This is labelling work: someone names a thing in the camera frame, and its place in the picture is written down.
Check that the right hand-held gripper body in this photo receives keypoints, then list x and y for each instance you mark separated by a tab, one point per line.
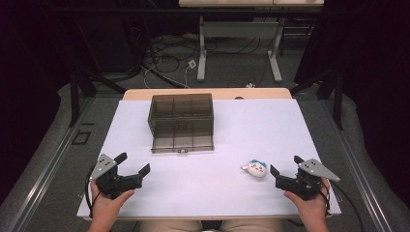
301	185

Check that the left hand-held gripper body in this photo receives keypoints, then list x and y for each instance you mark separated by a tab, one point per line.
121	182

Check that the person's right hand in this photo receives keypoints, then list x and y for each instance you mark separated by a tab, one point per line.
312	208

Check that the person's left hand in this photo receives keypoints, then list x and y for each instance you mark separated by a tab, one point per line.
106	206

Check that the white and blue plush toy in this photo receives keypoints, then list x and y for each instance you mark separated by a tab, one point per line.
256	168

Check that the black floor tape marks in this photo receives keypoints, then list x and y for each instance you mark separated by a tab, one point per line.
81	137

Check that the white table board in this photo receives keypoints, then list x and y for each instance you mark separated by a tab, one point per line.
219	187

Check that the smoky transparent plastic storage box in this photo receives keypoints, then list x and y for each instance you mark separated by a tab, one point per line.
180	121

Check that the black metal stand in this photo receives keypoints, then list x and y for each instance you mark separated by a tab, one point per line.
336	96
77	96

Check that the white power plug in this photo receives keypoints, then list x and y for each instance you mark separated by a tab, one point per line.
192	63

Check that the white metal-legged desk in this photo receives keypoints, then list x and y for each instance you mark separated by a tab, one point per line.
238	29

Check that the aluminium floor rail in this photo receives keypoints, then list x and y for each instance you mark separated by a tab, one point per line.
45	174
357	174

